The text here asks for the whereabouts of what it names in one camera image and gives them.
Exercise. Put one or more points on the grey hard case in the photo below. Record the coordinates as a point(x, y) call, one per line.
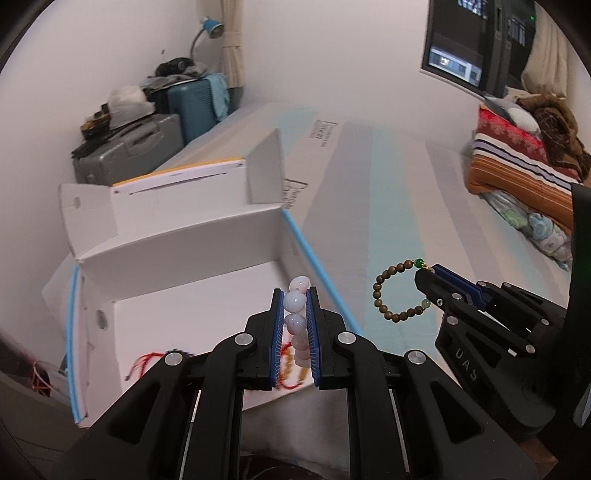
point(137, 149)

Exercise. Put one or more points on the dark monitor screen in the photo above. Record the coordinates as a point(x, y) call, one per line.
point(482, 45)

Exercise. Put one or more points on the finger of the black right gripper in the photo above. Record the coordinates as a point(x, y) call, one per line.
point(439, 285)
point(472, 293)

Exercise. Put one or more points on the floral patterned blanket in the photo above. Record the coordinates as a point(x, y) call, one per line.
point(540, 230)

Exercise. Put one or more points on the striped bed sheet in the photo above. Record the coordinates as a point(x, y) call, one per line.
point(367, 197)

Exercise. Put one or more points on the beige curtain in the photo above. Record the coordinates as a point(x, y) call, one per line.
point(232, 62)

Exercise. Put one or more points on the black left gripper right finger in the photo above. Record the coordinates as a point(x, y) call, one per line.
point(318, 341)

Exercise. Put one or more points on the blue desk lamp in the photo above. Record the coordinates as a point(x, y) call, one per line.
point(214, 29)

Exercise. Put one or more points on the brown fuzzy blanket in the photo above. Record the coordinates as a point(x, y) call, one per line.
point(559, 133)

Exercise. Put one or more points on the striped orange red pillow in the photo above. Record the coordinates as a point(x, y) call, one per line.
point(507, 158)

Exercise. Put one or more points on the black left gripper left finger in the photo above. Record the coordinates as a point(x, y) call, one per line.
point(271, 341)

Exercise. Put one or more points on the teal suitcase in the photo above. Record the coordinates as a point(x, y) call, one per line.
point(199, 104)

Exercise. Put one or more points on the blue yellow cardboard box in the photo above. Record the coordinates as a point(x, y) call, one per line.
point(179, 259)

